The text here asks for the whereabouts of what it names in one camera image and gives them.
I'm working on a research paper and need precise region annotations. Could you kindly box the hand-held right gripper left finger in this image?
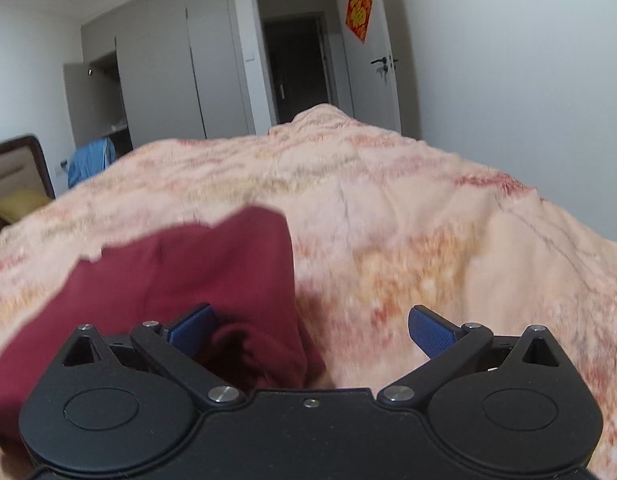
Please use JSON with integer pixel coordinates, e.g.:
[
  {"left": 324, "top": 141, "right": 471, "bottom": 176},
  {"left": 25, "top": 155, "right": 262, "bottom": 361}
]
[{"left": 61, "top": 302, "right": 242, "bottom": 409}]

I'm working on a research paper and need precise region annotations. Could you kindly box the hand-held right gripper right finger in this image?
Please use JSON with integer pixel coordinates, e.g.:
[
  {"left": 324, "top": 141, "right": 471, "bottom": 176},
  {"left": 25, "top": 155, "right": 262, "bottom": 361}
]
[{"left": 377, "top": 304, "right": 575, "bottom": 409}]

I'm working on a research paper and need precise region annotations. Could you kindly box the dark red garment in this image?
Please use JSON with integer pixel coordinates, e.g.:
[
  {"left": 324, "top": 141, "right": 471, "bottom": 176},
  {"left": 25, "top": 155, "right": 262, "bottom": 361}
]
[{"left": 0, "top": 205, "right": 327, "bottom": 449}]

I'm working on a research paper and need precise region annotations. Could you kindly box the peach printed blanket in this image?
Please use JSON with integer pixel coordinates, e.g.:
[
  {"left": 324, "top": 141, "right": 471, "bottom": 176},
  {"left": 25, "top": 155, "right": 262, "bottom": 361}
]
[{"left": 0, "top": 103, "right": 617, "bottom": 480}]

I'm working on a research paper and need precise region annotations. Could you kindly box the blue cloth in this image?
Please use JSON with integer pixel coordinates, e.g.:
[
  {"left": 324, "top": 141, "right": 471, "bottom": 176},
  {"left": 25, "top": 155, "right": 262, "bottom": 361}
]
[{"left": 68, "top": 137, "right": 117, "bottom": 190}]

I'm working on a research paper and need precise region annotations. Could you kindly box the yellow pillow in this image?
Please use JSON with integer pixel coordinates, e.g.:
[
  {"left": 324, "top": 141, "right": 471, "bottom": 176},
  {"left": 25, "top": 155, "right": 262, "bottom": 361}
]
[{"left": 0, "top": 188, "right": 52, "bottom": 226}]

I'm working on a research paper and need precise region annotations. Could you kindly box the white door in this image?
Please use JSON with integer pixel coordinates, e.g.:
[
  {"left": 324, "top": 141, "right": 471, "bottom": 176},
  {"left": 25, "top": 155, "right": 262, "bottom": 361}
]
[{"left": 333, "top": 0, "right": 405, "bottom": 137}]

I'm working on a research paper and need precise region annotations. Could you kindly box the brown padded headboard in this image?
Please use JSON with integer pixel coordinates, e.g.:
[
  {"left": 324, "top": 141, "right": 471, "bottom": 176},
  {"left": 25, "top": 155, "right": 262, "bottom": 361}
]
[{"left": 0, "top": 134, "right": 57, "bottom": 239}]

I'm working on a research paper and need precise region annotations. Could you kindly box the grey wardrobe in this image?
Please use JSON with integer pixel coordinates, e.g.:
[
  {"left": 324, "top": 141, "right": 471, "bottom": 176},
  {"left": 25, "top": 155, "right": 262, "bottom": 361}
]
[{"left": 63, "top": 0, "right": 255, "bottom": 155}]

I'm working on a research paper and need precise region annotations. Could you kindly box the red door decoration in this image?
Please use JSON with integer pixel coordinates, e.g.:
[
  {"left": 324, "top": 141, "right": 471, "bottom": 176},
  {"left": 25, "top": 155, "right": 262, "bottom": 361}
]
[{"left": 345, "top": 0, "right": 374, "bottom": 44}]

